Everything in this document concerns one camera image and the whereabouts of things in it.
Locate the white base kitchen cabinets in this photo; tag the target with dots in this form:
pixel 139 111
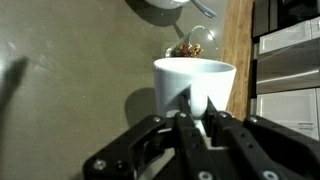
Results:
pixel 286 106

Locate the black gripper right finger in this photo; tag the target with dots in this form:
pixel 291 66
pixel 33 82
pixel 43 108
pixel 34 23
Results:
pixel 283 143

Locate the clear glass tumbler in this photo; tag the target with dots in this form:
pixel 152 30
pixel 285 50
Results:
pixel 206 40

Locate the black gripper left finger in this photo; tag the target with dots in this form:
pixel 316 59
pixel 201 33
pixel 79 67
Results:
pixel 126 150

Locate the white ceramic mug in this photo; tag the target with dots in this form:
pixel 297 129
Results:
pixel 200 80

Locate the white ceramic bowl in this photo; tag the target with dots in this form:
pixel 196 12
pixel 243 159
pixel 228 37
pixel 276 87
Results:
pixel 165 3

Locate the stainless dishwasher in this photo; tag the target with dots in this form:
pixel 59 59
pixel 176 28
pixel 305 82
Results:
pixel 293 10

